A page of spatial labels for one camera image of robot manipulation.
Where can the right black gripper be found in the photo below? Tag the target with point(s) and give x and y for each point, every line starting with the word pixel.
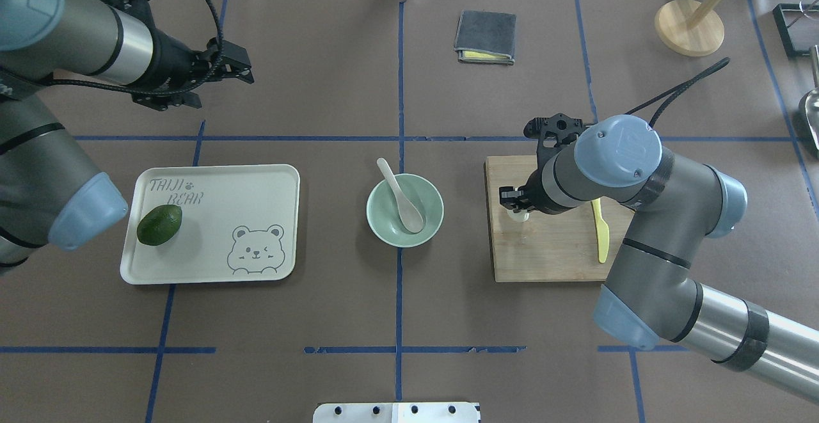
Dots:
pixel 536 199

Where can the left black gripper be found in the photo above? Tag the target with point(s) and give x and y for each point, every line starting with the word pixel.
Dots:
pixel 171 55

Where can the white ceramic soup spoon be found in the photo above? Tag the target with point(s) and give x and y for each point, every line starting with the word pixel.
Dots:
pixel 410 216

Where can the white steamed bun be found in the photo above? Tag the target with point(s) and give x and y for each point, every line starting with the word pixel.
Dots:
pixel 518 216

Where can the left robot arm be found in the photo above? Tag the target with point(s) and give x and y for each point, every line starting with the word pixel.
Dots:
pixel 52 192

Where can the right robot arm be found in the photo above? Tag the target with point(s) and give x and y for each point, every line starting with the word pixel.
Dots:
pixel 648 295

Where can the light green bowl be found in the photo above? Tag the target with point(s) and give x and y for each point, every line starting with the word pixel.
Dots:
pixel 384 219

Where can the bamboo cutting board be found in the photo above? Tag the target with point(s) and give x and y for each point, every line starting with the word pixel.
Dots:
pixel 547 248

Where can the yellow plastic knife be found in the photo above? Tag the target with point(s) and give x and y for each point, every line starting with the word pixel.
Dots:
pixel 602 231

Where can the cream bear serving tray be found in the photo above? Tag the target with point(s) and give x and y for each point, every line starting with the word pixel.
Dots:
pixel 239 223

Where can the green avocado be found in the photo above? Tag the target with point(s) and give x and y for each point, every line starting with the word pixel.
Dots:
pixel 159 225

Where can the grey folded cloth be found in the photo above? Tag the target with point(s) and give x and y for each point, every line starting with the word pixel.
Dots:
pixel 486 37

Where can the wooden mug tree stand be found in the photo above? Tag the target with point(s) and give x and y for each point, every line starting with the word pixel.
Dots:
pixel 690 28

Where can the metal scoop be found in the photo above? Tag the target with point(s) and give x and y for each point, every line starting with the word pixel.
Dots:
pixel 808 108

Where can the black glass rack tray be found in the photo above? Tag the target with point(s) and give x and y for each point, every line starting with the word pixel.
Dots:
pixel 798 29

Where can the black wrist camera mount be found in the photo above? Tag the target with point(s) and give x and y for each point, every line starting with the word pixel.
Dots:
pixel 553 134

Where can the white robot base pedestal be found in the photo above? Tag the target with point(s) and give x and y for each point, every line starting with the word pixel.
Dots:
pixel 457 411

